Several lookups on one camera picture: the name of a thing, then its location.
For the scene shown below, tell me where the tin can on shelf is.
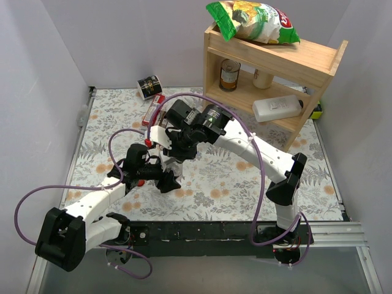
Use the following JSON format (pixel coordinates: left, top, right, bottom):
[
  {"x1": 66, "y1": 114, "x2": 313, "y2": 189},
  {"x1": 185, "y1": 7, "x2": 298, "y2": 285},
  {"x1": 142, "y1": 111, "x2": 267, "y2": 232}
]
[{"x1": 219, "y1": 59, "x2": 241, "y2": 92}]

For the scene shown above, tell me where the black base bar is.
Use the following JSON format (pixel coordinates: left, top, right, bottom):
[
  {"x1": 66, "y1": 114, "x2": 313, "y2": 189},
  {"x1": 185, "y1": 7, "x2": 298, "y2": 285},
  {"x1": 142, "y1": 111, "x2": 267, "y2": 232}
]
[{"x1": 96, "y1": 211, "x2": 313, "y2": 264}]

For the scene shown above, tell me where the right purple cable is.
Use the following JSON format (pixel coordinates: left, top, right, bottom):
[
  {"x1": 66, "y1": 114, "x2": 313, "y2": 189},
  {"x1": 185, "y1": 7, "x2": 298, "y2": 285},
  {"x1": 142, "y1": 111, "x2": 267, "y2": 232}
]
[{"x1": 146, "y1": 92, "x2": 314, "y2": 266}]

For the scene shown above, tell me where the white jug on shelf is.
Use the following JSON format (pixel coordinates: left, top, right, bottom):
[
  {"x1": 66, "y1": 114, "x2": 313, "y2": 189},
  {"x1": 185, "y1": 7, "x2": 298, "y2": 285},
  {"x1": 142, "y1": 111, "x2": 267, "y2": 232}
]
[{"x1": 252, "y1": 95, "x2": 303, "y2": 123}]

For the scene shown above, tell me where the yellow green box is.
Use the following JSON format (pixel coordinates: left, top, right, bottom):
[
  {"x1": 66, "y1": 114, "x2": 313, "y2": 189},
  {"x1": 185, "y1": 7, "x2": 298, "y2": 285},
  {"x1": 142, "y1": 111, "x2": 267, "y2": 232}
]
[{"x1": 309, "y1": 101, "x2": 323, "y2": 119}]

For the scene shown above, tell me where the green chips bag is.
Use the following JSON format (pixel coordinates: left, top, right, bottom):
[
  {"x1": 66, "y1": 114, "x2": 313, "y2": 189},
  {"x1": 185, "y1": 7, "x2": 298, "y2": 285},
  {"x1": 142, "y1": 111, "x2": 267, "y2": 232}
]
[{"x1": 206, "y1": 1, "x2": 301, "y2": 44}]

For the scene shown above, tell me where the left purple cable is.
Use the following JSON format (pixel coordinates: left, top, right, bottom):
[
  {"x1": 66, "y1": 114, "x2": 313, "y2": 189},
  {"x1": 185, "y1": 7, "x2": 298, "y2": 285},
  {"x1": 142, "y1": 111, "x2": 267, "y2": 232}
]
[{"x1": 14, "y1": 128, "x2": 154, "y2": 280}]

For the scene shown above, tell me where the beige cup on shelf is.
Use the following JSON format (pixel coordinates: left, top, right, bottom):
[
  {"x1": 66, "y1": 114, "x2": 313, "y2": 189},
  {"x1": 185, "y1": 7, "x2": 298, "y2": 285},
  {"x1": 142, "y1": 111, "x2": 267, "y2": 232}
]
[{"x1": 252, "y1": 69, "x2": 274, "y2": 89}]

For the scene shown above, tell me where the red cardboard box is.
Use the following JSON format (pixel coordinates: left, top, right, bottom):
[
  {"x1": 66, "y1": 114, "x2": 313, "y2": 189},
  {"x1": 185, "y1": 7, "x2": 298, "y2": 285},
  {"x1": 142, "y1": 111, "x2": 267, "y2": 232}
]
[{"x1": 141, "y1": 94, "x2": 165, "y2": 127}]

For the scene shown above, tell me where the purple cable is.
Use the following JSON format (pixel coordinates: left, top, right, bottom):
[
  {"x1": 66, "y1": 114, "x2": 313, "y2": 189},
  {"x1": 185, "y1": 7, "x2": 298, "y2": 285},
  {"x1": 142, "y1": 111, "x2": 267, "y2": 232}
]
[
  {"x1": 14, "y1": 128, "x2": 154, "y2": 280},
  {"x1": 146, "y1": 92, "x2": 314, "y2": 266}
]

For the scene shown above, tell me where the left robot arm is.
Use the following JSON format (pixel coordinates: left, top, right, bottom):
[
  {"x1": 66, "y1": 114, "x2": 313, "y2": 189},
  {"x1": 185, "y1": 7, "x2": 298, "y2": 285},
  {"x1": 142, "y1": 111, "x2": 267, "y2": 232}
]
[{"x1": 35, "y1": 143, "x2": 183, "y2": 271}]

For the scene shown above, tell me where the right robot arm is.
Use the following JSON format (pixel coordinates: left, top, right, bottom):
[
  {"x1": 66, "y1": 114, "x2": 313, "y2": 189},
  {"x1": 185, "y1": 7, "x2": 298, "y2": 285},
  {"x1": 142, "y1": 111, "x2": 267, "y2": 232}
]
[{"x1": 145, "y1": 100, "x2": 307, "y2": 244}]

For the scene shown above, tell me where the wooden shelf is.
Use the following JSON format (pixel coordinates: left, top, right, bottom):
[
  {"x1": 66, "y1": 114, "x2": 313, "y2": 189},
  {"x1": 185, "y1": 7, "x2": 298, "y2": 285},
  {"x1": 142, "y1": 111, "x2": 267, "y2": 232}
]
[{"x1": 203, "y1": 24, "x2": 348, "y2": 151}]

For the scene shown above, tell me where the floral table mat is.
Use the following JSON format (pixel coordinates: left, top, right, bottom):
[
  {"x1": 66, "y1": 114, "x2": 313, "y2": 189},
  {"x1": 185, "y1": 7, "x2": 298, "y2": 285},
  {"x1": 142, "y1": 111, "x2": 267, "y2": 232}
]
[{"x1": 62, "y1": 89, "x2": 342, "y2": 221}]

